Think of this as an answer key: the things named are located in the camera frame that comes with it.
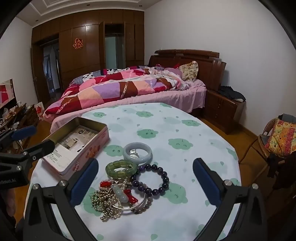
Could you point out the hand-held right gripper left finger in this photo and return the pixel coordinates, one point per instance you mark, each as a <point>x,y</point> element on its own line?
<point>84,180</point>

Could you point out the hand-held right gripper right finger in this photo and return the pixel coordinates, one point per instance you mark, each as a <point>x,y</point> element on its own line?
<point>205,180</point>

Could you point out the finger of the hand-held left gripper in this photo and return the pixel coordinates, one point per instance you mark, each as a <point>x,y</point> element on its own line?
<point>41,148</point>
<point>23,132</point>

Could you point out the pink tin box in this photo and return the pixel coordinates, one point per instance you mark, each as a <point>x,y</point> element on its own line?
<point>101,136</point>

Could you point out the silver bangle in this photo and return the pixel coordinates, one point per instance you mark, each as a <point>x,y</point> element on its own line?
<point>129,208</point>

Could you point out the silver watch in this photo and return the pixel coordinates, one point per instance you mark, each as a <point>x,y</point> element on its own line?
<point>133,153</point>

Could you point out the pale jade bangle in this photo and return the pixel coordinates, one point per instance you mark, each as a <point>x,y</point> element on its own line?
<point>138,144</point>

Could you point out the wooden television cabinet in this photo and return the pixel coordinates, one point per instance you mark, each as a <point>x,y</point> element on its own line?
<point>25,118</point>

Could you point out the person's leg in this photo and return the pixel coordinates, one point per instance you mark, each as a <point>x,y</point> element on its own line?
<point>11,201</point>

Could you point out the red and white bag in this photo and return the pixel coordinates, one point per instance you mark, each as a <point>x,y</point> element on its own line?
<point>39,110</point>

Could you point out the printed paper leaflets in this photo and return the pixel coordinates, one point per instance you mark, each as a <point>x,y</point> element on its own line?
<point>69,143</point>

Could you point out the television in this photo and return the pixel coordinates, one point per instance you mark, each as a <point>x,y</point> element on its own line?
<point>5,92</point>

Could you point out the wicker chair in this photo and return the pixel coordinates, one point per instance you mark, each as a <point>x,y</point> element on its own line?
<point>261,148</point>

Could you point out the wooden nightstand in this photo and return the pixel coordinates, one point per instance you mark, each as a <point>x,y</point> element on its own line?
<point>222,109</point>

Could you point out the dark garment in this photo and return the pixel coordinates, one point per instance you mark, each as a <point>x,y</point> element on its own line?
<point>279,171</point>

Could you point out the patchwork quilt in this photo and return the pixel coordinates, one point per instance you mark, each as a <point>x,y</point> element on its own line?
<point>104,90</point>

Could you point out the colourful patterned cushion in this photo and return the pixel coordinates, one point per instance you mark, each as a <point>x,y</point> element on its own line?
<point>282,136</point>

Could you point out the dark clothes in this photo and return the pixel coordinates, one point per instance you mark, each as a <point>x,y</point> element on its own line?
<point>231,93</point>

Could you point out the pink bed sheet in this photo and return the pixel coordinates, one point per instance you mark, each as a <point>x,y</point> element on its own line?
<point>161,97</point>

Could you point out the wooden wardrobe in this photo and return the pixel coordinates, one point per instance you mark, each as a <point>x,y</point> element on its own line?
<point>90,64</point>

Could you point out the red paper decoration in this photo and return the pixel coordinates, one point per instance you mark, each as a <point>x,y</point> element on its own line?
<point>78,43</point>

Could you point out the floral pillow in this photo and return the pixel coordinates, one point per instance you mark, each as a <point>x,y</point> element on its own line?
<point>190,70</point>

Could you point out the wooden bed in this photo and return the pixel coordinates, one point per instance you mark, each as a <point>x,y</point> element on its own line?
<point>208,67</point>

